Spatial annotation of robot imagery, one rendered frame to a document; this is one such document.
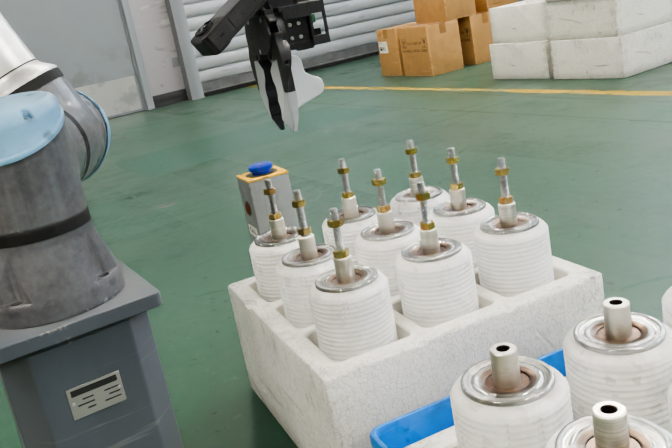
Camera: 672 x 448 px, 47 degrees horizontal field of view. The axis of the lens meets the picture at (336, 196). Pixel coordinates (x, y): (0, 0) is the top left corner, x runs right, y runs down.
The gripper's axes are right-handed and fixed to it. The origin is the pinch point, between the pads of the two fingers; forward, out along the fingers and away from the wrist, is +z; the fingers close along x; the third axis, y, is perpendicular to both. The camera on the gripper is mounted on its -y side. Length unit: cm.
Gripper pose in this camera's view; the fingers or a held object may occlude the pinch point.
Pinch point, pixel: (281, 121)
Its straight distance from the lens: 97.2
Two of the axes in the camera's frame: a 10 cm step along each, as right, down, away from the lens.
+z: 1.8, 9.5, 2.5
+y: 8.6, -2.8, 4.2
